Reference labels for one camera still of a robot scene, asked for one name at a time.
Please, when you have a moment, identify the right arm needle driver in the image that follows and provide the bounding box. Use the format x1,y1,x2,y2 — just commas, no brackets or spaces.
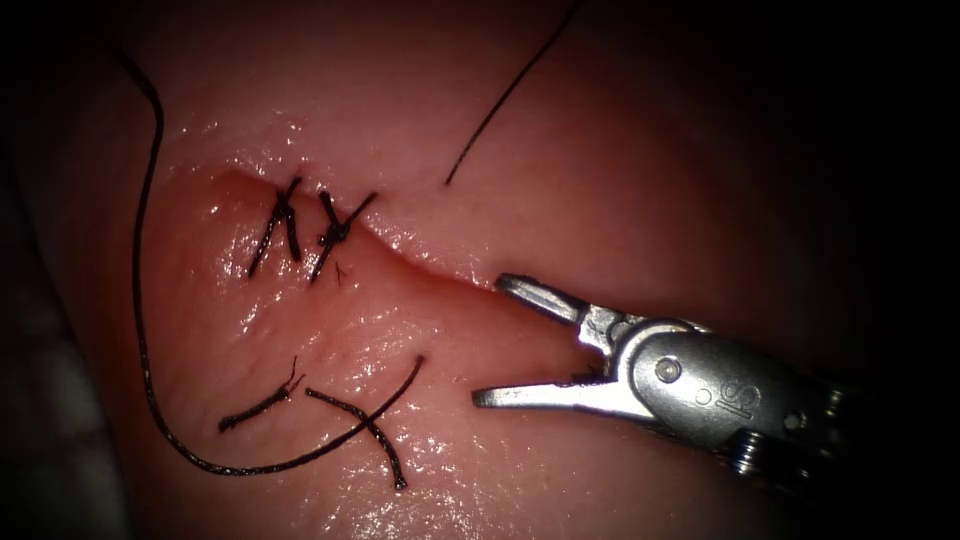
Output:
581,303,853,489

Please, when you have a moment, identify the tissue pad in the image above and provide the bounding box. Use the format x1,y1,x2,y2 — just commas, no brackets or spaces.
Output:
44,0,894,540

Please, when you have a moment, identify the blue-green cloth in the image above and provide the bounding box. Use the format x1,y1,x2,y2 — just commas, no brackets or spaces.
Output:
0,172,133,540

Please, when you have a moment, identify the right arm needle driver jaw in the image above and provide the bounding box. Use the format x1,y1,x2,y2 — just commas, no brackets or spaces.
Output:
494,272,603,329
471,376,655,421

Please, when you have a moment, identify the black stitching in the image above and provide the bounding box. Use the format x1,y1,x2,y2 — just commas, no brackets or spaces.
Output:
246,175,380,286

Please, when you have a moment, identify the short black thread piece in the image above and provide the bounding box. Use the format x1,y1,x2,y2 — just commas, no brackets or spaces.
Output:
218,357,307,435
305,386,409,493

